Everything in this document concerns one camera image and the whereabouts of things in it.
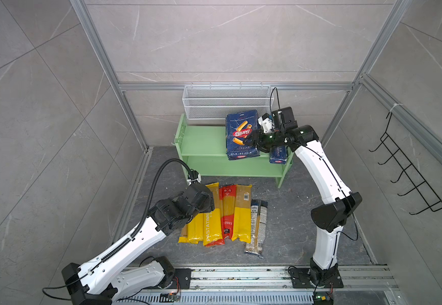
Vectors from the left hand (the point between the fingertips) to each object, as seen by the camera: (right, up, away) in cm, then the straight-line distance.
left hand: (209, 195), depth 72 cm
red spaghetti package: (+7, -5, +22) cm, 24 cm away
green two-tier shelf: (-4, +19, +14) cm, 24 cm away
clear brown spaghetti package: (+22, -15, +14) cm, 30 cm away
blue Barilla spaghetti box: (+28, +16, +3) cm, 32 cm away
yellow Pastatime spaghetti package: (0, -14, +12) cm, 19 cm away
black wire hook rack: (+74, +8, -5) cm, 75 cm away
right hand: (+16, +21, +5) cm, 27 cm away
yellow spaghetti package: (-8, -18, +9) cm, 22 cm away
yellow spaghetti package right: (+14, -18, +12) cm, 26 cm away
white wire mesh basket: (0, +45, +29) cm, 53 cm away
